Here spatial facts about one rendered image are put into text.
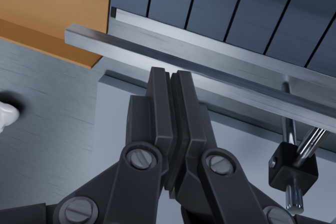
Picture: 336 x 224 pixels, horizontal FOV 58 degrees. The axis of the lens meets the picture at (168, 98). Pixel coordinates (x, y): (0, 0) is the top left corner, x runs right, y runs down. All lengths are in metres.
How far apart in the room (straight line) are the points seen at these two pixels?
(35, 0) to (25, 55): 0.09
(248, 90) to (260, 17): 0.08
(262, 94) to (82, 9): 0.24
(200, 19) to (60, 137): 0.34
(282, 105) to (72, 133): 0.37
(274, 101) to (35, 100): 0.38
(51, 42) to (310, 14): 0.29
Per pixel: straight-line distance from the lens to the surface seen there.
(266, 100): 0.22
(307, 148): 0.25
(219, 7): 0.28
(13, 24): 0.45
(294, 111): 0.23
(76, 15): 0.39
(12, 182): 0.74
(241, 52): 0.30
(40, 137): 0.57
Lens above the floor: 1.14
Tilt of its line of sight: 52 degrees down
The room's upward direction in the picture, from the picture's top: 155 degrees counter-clockwise
